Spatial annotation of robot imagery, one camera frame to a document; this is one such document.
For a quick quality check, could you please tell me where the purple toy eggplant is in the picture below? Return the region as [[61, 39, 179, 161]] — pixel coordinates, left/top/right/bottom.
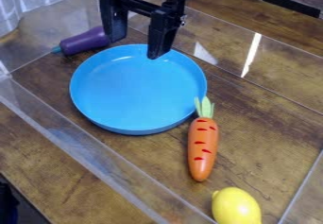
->
[[52, 26, 109, 56]]

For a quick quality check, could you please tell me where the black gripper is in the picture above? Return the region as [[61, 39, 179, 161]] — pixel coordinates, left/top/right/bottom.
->
[[99, 0, 187, 60]]

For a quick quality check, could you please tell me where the orange toy carrot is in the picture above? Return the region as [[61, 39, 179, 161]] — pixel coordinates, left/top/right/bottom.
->
[[188, 96, 219, 181]]

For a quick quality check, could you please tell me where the blue round plate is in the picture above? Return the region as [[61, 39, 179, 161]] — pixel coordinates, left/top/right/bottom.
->
[[69, 44, 207, 135]]

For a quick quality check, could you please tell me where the clear acrylic tray wall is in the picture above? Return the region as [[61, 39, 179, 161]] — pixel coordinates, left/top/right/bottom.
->
[[0, 75, 216, 224]]

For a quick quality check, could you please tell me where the yellow toy lemon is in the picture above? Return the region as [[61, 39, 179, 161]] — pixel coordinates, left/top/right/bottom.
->
[[212, 187, 263, 224]]

